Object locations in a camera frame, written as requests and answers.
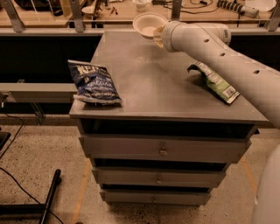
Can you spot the blue chip bag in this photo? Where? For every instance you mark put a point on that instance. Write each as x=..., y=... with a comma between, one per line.
x=94, y=83

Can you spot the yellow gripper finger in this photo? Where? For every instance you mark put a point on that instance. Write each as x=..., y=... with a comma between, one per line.
x=157, y=36

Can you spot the white cup on table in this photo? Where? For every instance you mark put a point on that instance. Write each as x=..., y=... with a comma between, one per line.
x=141, y=5

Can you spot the white paper bowl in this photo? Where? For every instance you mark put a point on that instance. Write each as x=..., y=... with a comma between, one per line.
x=146, y=23

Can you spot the grey drawer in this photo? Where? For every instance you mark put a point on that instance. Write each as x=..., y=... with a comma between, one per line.
x=181, y=149
x=157, y=177
x=156, y=197

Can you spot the grey drawer cabinet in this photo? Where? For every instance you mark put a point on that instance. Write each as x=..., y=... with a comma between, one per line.
x=160, y=98

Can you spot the top grey drawer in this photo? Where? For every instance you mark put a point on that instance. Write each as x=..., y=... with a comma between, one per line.
x=181, y=149

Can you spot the black stand leg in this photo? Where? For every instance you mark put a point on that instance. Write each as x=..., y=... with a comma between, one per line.
x=40, y=211

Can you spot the bottom grey drawer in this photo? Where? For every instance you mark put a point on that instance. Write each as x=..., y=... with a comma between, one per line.
x=156, y=197

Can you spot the green chip bag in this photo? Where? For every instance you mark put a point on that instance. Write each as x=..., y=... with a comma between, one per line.
x=215, y=82

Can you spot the middle grey drawer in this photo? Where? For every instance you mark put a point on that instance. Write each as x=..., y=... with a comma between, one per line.
x=157, y=177

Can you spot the grey metal rail beam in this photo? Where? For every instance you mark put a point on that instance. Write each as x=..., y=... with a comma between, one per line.
x=38, y=92

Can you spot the wooden background table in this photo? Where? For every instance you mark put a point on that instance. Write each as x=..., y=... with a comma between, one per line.
x=126, y=13

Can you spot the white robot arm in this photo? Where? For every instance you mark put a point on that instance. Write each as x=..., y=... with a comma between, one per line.
x=259, y=84

